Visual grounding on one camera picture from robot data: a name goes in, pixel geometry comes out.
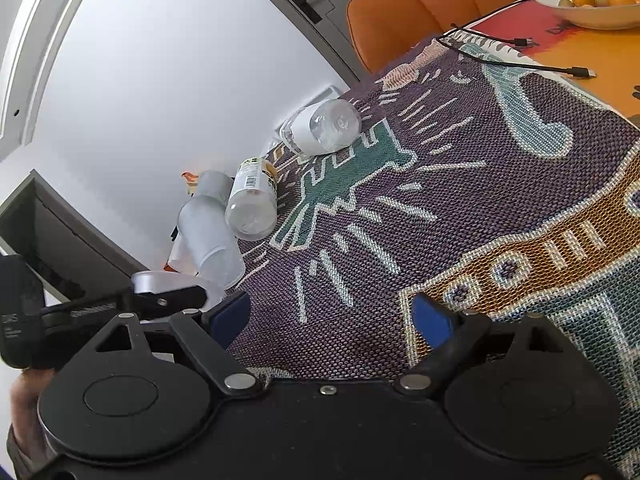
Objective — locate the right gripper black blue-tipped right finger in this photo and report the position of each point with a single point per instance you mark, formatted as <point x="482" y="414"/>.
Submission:
<point x="452" y="337"/>

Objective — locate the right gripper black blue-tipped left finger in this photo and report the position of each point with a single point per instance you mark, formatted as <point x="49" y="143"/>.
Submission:
<point x="204" y="337"/>

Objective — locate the frosted translucent plastic cup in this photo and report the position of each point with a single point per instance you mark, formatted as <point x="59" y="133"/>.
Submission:
<point x="203" y="226"/>

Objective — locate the clear bottle with barcode label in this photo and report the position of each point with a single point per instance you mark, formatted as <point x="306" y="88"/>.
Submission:
<point x="252" y="211"/>

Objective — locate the dark monitor screen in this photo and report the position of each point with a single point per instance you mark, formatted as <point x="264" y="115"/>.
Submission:
<point x="70" y="255"/>

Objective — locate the purple patterned woven cloth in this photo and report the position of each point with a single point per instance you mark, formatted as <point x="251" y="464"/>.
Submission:
<point x="490" y="188"/>

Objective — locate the clear bottle with white label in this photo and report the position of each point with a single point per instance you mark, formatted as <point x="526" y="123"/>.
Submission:
<point x="322" y="128"/>

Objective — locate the orange red table mat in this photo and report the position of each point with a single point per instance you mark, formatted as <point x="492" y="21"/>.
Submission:
<point x="613" y="56"/>

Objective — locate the orange leather chair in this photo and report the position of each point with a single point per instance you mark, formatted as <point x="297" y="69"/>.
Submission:
<point x="382" y="30"/>

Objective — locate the cream fruit bowl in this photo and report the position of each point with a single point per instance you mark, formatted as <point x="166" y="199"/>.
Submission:
<point x="592" y="2"/>

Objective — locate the black clamp with mount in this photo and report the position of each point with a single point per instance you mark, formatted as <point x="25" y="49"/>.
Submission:
<point x="34" y="335"/>

